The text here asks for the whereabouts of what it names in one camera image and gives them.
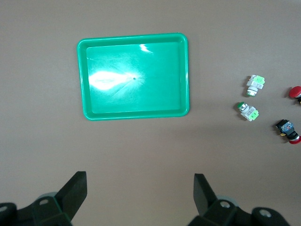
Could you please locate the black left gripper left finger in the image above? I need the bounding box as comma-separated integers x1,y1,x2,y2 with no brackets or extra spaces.
0,171,87,226

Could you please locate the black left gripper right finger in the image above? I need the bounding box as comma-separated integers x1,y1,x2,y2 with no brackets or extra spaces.
188,173,290,226

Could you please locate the green push button switch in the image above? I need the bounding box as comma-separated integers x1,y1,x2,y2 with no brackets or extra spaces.
236,101,260,122
246,74,266,97

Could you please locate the brown table mat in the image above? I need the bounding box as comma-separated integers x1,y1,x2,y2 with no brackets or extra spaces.
0,0,301,226

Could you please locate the green plastic tray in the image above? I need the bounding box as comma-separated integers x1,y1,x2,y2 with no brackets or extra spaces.
77,32,190,122

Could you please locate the red mushroom push button switch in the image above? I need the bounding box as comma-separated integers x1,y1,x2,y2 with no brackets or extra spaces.
274,119,301,145
288,86,301,106

